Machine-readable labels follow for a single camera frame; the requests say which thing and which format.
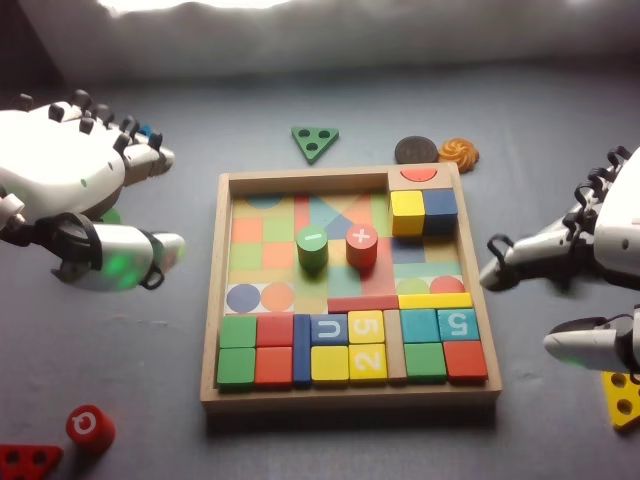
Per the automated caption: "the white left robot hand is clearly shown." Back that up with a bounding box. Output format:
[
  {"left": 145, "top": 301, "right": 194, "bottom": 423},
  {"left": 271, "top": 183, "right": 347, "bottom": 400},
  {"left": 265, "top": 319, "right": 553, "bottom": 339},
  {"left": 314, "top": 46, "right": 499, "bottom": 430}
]
[{"left": 0, "top": 89, "right": 187, "bottom": 294}]

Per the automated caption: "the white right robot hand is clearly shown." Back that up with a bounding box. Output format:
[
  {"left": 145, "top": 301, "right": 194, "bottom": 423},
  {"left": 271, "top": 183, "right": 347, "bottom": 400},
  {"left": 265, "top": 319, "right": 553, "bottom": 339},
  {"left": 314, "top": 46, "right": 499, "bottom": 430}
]
[{"left": 478, "top": 144, "right": 640, "bottom": 375}]

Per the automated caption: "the red cylinder with plus sign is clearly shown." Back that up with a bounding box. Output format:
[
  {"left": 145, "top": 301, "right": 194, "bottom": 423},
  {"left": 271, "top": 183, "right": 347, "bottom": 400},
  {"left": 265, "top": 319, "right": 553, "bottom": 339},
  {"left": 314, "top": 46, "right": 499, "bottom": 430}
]
[{"left": 344, "top": 224, "right": 379, "bottom": 271}]

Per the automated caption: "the green cylinder with minus sign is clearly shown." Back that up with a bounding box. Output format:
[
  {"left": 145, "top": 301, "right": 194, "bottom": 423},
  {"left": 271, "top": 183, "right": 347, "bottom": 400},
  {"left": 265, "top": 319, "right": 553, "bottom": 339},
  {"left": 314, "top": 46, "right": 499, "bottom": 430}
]
[{"left": 295, "top": 224, "right": 330, "bottom": 274}]

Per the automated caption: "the blue cube block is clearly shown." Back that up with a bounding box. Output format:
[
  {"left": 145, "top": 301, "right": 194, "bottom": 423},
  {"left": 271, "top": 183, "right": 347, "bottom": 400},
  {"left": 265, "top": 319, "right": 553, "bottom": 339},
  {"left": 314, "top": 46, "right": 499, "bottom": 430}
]
[{"left": 422, "top": 188, "right": 460, "bottom": 236}]

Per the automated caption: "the yellow cube block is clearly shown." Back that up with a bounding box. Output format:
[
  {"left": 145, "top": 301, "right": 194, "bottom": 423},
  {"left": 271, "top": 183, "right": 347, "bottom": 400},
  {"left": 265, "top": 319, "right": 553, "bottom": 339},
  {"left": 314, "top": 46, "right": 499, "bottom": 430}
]
[{"left": 389, "top": 189, "right": 426, "bottom": 236}]

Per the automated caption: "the yellow triangle with holes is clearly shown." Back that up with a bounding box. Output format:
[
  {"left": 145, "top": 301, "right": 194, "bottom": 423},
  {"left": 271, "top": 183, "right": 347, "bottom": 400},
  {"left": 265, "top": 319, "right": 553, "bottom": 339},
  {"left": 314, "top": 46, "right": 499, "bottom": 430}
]
[{"left": 599, "top": 369, "right": 640, "bottom": 434}]

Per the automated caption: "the orange swirl cookie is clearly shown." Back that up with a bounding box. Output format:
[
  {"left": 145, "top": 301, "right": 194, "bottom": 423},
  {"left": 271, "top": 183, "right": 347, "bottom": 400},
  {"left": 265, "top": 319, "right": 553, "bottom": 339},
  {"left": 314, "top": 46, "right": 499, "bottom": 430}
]
[{"left": 437, "top": 137, "right": 481, "bottom": 174}]

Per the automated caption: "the dark round chocolate cookie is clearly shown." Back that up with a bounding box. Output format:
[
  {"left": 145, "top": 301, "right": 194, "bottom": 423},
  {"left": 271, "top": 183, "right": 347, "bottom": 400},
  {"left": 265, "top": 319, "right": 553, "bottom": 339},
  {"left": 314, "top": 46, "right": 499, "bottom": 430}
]
[{"left": 394, "top": 135, "right": 440, "bottom": 165}]

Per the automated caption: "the wooden tray with colour pattern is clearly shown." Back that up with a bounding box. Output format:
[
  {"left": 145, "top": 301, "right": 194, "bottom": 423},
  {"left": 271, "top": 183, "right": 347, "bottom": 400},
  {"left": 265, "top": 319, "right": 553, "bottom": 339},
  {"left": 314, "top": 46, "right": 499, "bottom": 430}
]
[{"left": 199, "top": 162, "right": 504, "bottom": 414}]

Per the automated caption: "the natural wood narrow bar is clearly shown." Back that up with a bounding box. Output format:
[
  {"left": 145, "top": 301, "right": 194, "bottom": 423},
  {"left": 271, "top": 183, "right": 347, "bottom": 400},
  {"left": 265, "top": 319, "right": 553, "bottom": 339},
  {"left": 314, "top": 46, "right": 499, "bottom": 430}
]
[{"left": 383, "top": 308, "right": 407, "bottom": 384}]

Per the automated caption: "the green triangle with holes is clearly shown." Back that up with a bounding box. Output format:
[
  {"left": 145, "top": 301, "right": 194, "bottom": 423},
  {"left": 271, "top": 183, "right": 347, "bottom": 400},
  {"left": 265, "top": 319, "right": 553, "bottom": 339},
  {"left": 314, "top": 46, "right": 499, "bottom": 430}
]
[{"left": 291, "top": 125, "right": 340, "bottom": 166}]

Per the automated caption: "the red cylinder with letter Q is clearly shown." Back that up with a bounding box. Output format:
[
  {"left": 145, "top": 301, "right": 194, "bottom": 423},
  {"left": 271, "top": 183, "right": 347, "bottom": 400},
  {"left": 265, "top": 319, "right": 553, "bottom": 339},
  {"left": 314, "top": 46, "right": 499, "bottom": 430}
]
[{"left": 65, "top": 404, "right": 116, "bottom": 454}]

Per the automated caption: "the white fabric backdrop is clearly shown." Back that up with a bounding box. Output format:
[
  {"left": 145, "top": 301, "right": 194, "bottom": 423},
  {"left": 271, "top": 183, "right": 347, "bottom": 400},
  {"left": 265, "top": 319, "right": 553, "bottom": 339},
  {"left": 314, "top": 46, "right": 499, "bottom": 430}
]
[{"left": 29, "top": 0, "right": 640, "bottom": 87}]

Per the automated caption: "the red triangle with holes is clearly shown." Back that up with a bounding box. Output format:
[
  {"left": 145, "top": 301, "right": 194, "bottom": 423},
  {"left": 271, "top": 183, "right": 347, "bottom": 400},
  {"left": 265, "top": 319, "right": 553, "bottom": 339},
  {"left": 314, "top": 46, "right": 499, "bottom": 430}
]
[{"left": 0, "top": 443, "right": 65, "bottom": 480}]

